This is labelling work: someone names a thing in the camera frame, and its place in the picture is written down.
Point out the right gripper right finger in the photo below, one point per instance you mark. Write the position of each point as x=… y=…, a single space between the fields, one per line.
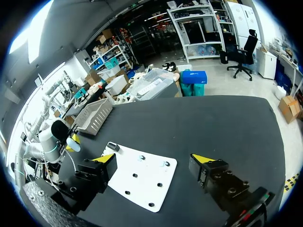
x=220 y=179

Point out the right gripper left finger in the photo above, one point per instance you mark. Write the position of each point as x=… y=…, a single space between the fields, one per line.
x=94 y=173

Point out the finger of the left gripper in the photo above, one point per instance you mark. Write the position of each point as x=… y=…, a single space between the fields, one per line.
x=69 y=149
x=75 y=138

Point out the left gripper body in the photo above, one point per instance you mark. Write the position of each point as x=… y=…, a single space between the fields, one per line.
x=59 y=130

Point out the pale blue earbud case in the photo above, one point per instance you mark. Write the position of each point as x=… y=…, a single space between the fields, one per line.
x=73 y=144

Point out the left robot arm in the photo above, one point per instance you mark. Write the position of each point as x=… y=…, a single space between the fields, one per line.
x=47 y=147

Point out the pale blue earbud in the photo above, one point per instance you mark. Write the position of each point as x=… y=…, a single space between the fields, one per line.
x=163 y=163
x=141 y=158

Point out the white plate with black stands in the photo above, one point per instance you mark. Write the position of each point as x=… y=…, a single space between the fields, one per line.
x=144 y=182

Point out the grey slotted basket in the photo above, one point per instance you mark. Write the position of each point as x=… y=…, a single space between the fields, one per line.
x=94 y=116

